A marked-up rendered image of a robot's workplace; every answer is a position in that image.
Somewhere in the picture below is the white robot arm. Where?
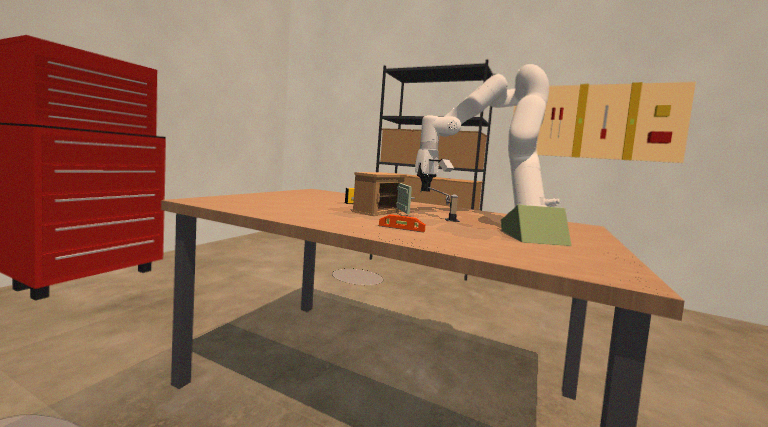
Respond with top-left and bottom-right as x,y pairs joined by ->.
420,64 -> 560,207

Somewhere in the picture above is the brown wooden cabinet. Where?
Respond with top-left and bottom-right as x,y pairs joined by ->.
352,172 -> 414,216

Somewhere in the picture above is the orange spirit level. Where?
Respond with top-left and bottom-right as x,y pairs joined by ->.
379,215 -> 426,232

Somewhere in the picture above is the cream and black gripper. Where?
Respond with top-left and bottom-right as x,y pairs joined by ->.
415,148 -> 439,192

